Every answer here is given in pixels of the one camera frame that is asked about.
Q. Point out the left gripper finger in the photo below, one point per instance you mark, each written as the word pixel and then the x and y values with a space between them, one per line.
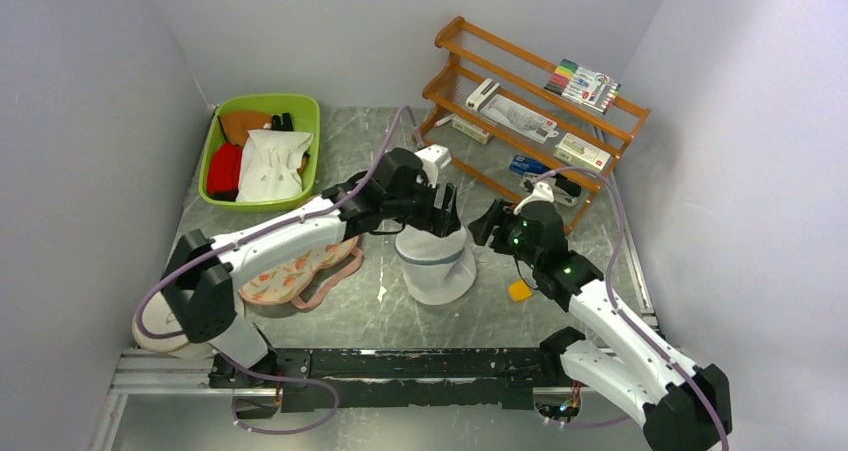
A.
pixel 448 202
pixel 443 224

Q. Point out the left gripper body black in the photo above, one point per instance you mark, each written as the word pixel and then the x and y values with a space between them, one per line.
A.
pixel 417 207

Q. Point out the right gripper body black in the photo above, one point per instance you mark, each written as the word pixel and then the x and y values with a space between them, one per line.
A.
pixel 508 236

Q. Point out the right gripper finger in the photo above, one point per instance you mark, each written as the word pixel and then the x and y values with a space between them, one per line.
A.
pixel 500 212
pixel 481 230

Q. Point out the white mesh laundry bag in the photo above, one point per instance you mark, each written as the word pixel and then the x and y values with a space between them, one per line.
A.
pixel 436 270

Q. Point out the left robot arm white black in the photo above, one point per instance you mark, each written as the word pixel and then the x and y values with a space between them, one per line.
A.
pixel 206 273

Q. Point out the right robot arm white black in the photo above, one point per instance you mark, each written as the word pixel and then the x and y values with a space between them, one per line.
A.
pixel 678 404

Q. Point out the small orange block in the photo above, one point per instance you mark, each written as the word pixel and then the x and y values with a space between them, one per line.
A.
pixel 519 291

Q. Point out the white black stapler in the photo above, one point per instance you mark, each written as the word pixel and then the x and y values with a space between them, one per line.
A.
pixel 565 191

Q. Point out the small green white box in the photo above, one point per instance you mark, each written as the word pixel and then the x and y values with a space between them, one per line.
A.
pixel 470 130

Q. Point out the grey printed flat packet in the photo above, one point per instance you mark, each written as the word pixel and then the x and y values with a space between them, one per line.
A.
pixel 519 119

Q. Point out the white pink marker pen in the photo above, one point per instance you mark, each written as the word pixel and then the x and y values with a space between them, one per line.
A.
pixel 445 120

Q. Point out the white red box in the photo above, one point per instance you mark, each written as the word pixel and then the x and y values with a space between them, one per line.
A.
pixel 575 151

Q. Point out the wooden two-tier shelf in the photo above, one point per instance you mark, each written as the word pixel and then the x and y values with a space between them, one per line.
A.
pixel 475 54

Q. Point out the white black stapler box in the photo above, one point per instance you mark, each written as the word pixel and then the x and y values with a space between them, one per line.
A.
pixel 479 98

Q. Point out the floral fabric pad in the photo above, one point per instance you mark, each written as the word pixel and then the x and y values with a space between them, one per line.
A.
pixel 286 282

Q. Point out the green plastic basket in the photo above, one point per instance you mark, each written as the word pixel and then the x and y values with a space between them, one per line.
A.
pixel 289 112

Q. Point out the coloured marker pen pack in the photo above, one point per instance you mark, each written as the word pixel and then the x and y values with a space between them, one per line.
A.
pixel 583 86

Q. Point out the white folded garment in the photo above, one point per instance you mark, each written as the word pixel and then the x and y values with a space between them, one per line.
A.
pixel 270 163

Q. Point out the red cloth item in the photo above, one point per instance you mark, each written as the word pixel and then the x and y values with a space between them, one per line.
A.
pixel 224 173

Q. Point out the orange brown cloth item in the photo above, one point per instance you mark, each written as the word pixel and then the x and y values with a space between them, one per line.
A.
pixel 237 125

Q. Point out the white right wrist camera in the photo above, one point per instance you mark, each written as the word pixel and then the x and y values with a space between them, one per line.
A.
pixel 541 192

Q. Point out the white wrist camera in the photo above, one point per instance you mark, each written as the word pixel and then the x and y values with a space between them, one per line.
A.
pixel 541 192
pixel 434 159

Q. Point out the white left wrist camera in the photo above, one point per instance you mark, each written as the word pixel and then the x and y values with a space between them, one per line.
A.
pixel 434 159

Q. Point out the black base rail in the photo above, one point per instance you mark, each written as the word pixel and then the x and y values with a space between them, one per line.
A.
pixel 304 380

